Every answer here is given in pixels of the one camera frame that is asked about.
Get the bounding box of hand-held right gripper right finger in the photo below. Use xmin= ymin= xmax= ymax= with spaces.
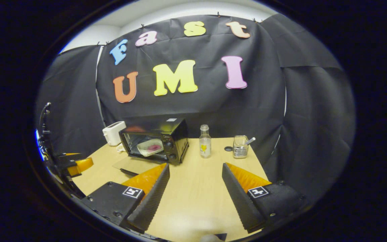
xmin=221 ymin=162 xmax=310 ymax=234

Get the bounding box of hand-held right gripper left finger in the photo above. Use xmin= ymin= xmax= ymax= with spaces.
xmin=79 ymin=163 xmax=170 ymax=234

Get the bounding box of white square plate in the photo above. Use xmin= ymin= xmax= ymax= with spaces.
xmin=136 ymin=138 xmax=164 ymax=157

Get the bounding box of black electric oven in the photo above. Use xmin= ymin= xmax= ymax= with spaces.
xmin=113 ymin=118 xmax=189 ymax=177

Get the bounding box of white toaster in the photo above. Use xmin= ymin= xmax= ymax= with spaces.
xmin=102 ymin=121 xmax=127 ymax=146

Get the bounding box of clear ribbed jar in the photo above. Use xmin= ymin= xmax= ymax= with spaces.
xmin=233 ymin=135 xmax=249 ymax=159

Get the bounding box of clear glass bottle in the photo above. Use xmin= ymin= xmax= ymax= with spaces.
xmin=199 ymin=124 xmax=212 ymax=158

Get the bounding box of black backdrop cloth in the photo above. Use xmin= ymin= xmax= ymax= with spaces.
xmin=35 ymin=13 xmax=356 ymax=202

